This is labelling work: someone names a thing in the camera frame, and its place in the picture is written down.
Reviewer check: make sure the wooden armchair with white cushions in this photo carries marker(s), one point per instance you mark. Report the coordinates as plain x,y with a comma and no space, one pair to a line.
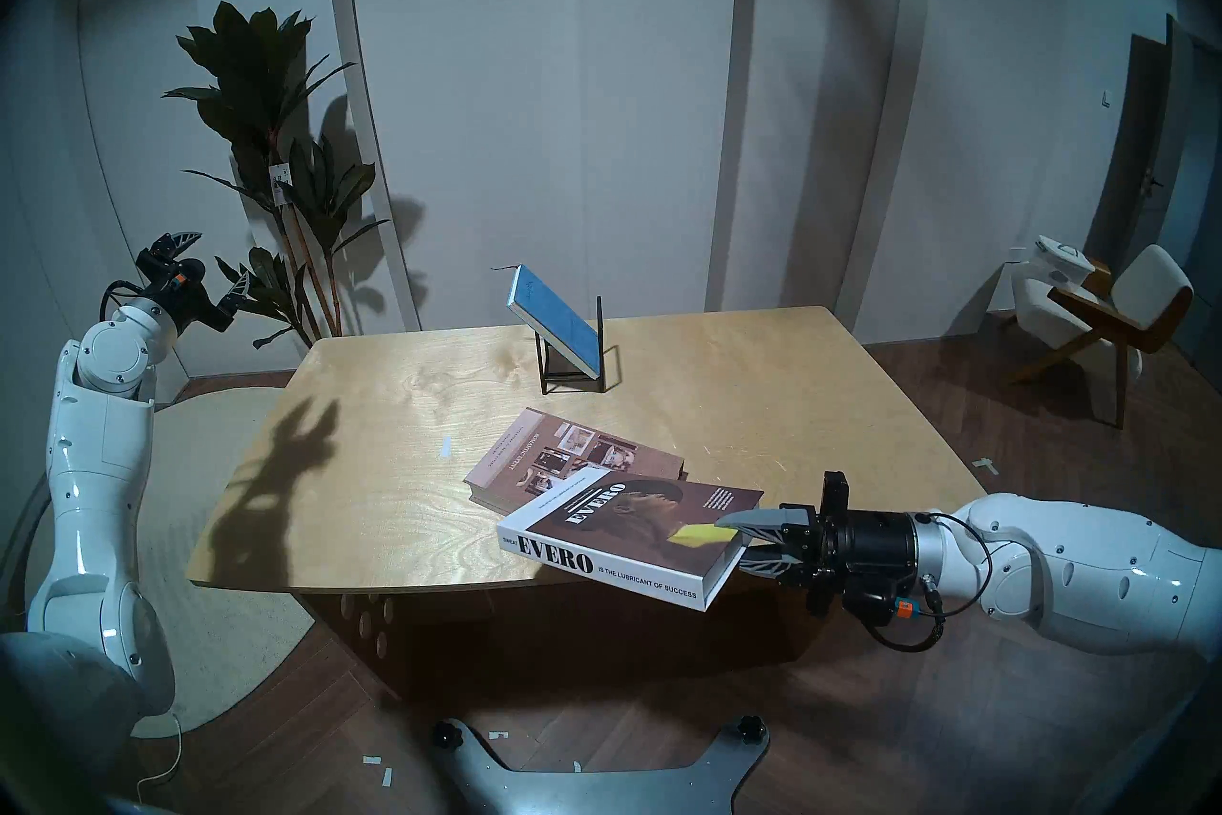
1150,288

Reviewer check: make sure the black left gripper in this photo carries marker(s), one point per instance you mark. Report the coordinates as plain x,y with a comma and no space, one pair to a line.
177,288

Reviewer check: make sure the grey door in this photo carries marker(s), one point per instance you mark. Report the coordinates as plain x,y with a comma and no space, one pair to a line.
1146,154

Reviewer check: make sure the round cream rug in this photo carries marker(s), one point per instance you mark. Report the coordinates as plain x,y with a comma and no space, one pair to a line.
220,632

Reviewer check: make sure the white plastic device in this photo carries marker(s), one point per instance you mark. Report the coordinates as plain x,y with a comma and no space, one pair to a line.
1062,257

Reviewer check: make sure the dark green potted plant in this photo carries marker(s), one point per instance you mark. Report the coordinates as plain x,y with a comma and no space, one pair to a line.
258,87

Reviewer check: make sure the grey metal base plate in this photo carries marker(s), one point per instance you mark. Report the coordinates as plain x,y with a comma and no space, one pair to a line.
592,789

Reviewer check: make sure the blue cover book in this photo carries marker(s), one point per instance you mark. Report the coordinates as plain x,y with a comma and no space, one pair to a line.
558,321

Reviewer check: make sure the large brown HOMES book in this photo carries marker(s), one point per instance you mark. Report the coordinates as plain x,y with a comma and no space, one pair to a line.
563,450

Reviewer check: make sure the black knob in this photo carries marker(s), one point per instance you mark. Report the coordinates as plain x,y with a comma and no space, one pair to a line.
751,729
446,734

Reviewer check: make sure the dark book with yellow mark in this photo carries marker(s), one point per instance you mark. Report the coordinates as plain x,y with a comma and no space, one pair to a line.
621,536

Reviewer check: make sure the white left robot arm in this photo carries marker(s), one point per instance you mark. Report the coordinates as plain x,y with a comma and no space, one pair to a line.
95,460

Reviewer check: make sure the wooden table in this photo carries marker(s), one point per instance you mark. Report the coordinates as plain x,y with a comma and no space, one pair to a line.
764,402

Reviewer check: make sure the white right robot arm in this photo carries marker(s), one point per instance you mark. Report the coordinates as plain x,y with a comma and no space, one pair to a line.
1069,565

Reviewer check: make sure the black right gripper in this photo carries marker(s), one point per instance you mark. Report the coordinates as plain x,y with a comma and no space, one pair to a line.
859,555

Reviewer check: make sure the white plant tag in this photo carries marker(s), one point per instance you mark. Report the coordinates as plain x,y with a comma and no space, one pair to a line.
281,185

